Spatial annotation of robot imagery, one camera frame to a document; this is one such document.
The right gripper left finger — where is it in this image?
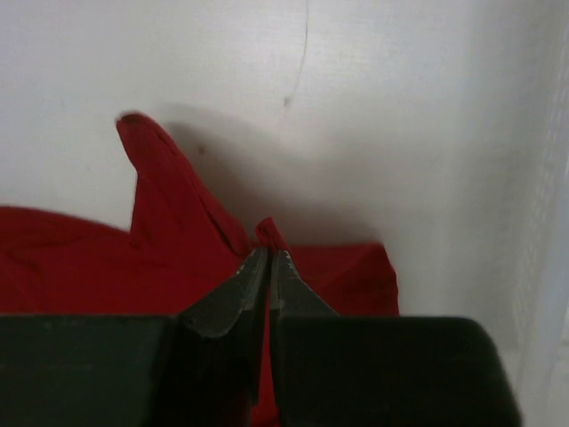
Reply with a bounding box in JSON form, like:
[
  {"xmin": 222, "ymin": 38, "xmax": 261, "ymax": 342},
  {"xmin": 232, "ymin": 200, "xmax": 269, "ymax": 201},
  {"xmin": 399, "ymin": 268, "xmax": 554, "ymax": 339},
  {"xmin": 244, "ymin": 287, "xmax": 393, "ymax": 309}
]
[{"xmin": 180, "ymin": 248, "xmax": 269, "ymax": 404}]

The red t shirt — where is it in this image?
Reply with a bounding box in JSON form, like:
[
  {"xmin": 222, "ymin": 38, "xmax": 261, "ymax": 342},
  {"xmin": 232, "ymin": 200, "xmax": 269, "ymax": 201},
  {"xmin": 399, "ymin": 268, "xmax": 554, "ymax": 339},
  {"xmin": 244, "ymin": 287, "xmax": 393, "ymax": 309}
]
[{"xmin": 1, "ymin": 113, "xmax": 399, "ymax": 426}]

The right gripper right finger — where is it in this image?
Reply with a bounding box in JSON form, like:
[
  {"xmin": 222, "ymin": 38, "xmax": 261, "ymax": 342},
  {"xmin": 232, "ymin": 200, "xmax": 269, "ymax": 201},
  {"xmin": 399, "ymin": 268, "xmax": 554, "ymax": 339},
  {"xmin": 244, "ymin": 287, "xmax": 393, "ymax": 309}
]
[{"xmin": 269, "ymin": 251, "xmax": 338, "ymax": 407}]

